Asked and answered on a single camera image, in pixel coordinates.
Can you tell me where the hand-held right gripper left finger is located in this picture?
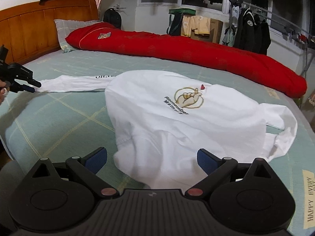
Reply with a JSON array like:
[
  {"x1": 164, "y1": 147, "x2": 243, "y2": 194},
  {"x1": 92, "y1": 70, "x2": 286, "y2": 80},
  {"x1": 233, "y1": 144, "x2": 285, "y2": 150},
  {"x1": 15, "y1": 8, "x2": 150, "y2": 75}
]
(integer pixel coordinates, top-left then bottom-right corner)
[{"x1": 32, "y1": 147, "x2": 120, "y2": 198}]

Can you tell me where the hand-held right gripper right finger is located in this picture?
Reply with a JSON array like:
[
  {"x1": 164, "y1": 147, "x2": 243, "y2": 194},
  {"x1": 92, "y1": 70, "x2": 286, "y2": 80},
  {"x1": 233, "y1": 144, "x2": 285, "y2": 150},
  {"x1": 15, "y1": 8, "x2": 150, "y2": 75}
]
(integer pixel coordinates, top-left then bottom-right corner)
[{"x1": 185, "y1": 148, "x2": 274, "y2": 199}]

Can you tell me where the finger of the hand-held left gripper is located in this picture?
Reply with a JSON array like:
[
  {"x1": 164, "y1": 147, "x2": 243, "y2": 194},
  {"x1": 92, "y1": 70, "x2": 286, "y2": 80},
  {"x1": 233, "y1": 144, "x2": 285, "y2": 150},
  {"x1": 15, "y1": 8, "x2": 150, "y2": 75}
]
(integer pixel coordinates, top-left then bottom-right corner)
[
  {"x1": 23, "y1": 77, "x2": 42, "y2": 88},
  {"x1": 14, "y1": 83, "x2": 35, "y2": 94}
]

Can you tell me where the white printed t-shirt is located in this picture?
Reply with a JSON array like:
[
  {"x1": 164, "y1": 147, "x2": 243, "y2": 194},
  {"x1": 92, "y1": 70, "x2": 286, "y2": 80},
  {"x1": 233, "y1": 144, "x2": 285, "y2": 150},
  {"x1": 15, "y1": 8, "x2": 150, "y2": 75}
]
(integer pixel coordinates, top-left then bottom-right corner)
[{"x1": 37, "y1": 70, "x2": 298, "y2": 190}]

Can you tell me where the metal clothes drying rack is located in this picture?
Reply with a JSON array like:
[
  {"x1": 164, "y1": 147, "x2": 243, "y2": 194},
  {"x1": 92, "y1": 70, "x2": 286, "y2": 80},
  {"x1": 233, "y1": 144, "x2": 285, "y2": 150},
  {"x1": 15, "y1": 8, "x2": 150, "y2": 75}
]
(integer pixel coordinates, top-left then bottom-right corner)
[{"x1": 229, "y1": 1, "x2": 315, "y2": 79}]

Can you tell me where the person's left hand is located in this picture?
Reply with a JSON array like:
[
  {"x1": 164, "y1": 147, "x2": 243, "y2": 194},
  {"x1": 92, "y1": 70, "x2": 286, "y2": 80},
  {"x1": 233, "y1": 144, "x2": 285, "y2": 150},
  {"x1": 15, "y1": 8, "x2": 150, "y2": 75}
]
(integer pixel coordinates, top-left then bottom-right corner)
[{"x1": 0, "y1": 79, "x2": 11, "y2": 104}]

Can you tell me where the wooden headboard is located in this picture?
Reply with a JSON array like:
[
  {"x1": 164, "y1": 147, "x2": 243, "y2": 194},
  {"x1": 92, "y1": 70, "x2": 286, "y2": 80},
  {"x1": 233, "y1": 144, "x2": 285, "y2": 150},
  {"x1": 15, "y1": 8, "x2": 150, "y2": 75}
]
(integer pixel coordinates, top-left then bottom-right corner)
[{"x1": 0, "y1": 0, "x2": 99, "y2": 65}]

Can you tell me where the light green checked bed sheet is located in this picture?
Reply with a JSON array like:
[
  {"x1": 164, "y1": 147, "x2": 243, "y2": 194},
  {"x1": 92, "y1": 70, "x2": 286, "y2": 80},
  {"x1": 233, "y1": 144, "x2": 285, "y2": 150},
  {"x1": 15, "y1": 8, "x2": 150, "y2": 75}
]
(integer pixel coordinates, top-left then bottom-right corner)
[{"x1": 0, "y1": 49, "x2": 315, "y2": 236}]

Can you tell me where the grey checked pillow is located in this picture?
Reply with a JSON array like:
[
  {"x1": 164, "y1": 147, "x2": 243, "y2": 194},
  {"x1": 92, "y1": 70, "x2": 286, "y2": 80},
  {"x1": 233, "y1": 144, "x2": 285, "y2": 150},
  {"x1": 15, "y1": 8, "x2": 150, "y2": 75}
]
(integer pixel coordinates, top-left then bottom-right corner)
[{"x1": 54, "y1": 19, "x2": 101, "y2": 54}]

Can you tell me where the black fan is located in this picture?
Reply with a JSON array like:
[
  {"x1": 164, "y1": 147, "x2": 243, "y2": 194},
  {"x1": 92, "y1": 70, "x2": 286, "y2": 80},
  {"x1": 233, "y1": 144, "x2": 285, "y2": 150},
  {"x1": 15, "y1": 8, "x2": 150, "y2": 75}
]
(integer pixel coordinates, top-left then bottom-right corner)
[{"x1": 103, "y1": 8, "x2": 122, "y2": 30}]

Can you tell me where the red quilt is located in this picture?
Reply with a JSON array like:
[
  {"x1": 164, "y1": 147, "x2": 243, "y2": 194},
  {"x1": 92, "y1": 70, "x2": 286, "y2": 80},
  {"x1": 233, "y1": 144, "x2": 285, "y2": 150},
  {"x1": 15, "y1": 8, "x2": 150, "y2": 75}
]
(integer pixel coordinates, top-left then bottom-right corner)
[{"x1": 65, "y1": 22, "x2": 308, "y2": 97}]

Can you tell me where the pale green hanging garment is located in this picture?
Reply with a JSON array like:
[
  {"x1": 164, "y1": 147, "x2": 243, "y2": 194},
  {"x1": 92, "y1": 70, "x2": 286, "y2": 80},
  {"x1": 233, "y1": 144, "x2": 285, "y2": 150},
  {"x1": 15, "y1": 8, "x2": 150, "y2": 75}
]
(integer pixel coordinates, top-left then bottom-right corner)
[{"x1": 223, "y1": 25, "x2": 237, "y2": 47}]

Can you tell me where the cardboard box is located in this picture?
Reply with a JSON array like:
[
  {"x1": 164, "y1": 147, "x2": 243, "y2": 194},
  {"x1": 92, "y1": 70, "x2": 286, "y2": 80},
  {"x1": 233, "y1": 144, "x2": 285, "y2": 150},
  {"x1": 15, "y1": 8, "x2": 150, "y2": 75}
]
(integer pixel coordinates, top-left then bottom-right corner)
[{"x1": 191, "y1": 18, "x2": 223, "y2": 44}]

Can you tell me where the black hanging jacket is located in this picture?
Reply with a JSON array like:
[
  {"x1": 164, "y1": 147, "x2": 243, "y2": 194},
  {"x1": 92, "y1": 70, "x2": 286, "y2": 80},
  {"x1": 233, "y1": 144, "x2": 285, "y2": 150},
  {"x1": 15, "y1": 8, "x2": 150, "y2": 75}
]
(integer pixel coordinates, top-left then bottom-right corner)
[{"x1": 234, "y1": 8, "x2": 271, "y2": 56}]

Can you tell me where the beige hanging cloth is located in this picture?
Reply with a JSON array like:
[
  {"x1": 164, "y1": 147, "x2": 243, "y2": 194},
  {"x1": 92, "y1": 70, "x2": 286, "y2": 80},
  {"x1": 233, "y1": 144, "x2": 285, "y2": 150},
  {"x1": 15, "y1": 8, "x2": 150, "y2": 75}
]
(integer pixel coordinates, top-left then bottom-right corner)
[
  {"x1": 181, "y1": 15, "x2": 197, "y2": 38},
  {"x1": 193, "y1": 16, "x2": 211, "y2": 35}
]

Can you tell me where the green folding stool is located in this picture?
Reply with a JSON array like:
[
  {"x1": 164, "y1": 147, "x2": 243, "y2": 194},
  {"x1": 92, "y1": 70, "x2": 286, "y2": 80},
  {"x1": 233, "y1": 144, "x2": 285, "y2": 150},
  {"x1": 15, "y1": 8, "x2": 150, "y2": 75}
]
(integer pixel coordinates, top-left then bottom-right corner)
[{"x1": 169, "y1": 8, "x2": 196, "y2": 36}]

